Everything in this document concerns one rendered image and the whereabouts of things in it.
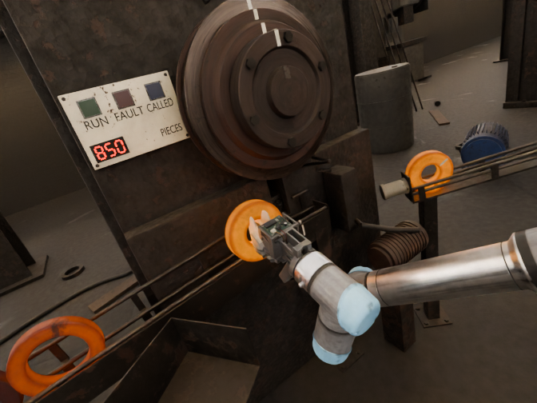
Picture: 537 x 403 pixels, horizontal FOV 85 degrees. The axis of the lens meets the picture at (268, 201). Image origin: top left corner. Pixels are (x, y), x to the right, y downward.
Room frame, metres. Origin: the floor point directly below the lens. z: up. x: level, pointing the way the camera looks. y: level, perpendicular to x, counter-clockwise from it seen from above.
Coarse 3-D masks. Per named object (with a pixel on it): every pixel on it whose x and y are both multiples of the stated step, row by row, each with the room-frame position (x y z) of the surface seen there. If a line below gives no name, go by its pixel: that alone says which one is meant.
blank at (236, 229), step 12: (252, 204) 0.66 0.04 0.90; (264, 204) 0.67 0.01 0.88; (240, 216) 0.64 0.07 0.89; (252, 216) 0.65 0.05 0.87; (228, 228) 0.63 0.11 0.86; (240, 228) 0.63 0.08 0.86; (228, 240) 0.63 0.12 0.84; (240, 240) 0.63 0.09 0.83; (240, 252) 0.62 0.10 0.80; (252, 252) 0.63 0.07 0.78
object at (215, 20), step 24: (240, 0) 0.84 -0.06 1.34; (264, 0) 0.87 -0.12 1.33; (216, 24) 0.80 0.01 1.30; (192, 48) 0.77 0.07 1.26; (192, 72) 0.76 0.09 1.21; (192, 96) 0.75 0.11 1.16; (192, 120) 0.74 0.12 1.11; (216, 144) 0.76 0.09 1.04; (240, 168) 0.78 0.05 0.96; (288, 168) 0.85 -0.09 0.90
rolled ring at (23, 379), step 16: (48, 320) 0.57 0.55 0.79; (64, 320) 0.57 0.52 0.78; (80, 320) 0.58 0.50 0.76; (32, 336) 0.53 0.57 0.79; (48, 336) 0.54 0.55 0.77; (80, 336) 0.56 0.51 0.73; (96, 336) 0.57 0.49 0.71; (16, 352) 0.51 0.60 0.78; (96, 352) 0.56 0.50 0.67; (16, 368) 0.50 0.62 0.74; (16, 384) 0.50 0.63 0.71; (32, 384) 0.51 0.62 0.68; (48, 384) 0.52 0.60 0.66
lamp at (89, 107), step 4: (88, 100) 0.77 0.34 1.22; (92, 100) 0.77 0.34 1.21; (80, 104) 0.76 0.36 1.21; (84, 104) 0.77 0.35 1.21; (88, 104) 0.77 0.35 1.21; (92, 104) 0.77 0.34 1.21; (96, 104) 0.78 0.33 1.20; (84, 108) 0.76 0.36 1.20; (88, 108) 0.77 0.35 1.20; (92, 108) 0.77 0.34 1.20; (96, 108) 0.77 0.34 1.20; (84, 112) 0.76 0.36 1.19; (88, 112) 0.77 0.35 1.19; (92, 112) 0.77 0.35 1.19; (96, 112) 0.77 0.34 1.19; (100, 112) 0.78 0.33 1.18; (84, 116) 0.76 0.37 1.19; (88, 116) 0.76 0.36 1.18
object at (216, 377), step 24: (168, 336) 0.53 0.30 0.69; (192, 336) 0.53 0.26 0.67; (216, 336) 0.50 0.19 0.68; (240, 336) 0.47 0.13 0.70; (144, 360) 0.46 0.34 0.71; (168, 360) 0.50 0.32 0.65; (192, 360) 0.52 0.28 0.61; (216, 360) 0.50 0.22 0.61; (240, 360) 0.48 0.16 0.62; (120, 384) 0.41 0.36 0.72; (144, 384) 0.44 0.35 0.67; (168, 384) 0.48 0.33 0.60; (192, 384) 0.46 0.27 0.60; (216, 384) 0.45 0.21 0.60; (240, 384) 0.43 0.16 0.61
